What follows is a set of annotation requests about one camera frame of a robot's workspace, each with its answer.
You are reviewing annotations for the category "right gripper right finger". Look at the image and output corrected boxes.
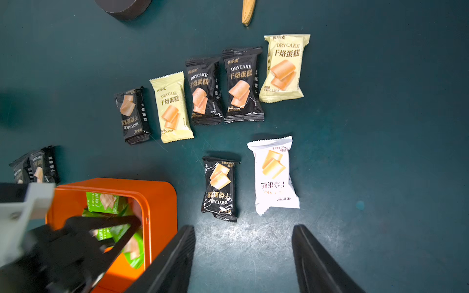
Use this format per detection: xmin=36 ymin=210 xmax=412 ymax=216
xmin=291 ymin=225 xmax=365 ymax=293

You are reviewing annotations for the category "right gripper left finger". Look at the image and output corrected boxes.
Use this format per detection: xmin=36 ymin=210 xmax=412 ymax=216
xmin=125 ymin=225 xmax=196 ymax=293

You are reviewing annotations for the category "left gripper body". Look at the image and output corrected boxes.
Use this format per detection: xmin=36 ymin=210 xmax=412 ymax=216
xmin=1 ymin=183 xmax=141 ymax=293

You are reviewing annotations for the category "green cookie packet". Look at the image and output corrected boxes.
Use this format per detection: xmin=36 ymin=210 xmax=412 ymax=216
xmin=82 ymin=208 xmax=112 ymax=241
xmin=110 ymin=224 xmax=144 ymax=269
xmin=86 ymin=192 xmax=128 ymax=215

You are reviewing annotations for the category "orange storage box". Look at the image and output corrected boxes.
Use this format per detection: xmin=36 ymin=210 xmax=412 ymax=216
xmin=45 ymin=178 xmax=178 ymax=293

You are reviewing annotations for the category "black cookie packet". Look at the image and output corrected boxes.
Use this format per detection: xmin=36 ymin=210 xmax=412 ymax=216
xmin=185 ymin=57 xmax=225 ymax=125
xmin=29 ymin=145 xmax=60 ymax=184
xmin=9 ymin=153 xmax=34 ymax=184
xmin=222 ymin=47 xmax=265 ymax=123

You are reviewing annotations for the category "white packet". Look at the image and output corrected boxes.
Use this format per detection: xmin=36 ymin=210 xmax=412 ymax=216
xmin=247 ymin=136 xmax=300 ymax=216

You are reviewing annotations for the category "cream cookie packet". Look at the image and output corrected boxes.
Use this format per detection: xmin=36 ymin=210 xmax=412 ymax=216
xmin=149 ymin=72 xmax=194 ymax=144
xmin=259 ymin=34 xmax=310 ymax=103

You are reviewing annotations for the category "black scrolled glass stand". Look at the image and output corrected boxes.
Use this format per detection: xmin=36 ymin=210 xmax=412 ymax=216
xmin=95 ymin=0 xmax=152 ymax=21

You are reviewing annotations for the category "yellow wooden knife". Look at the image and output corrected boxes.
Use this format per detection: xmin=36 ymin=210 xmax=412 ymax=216
xmin=241 ymin=0 xmax=256 ymax=27

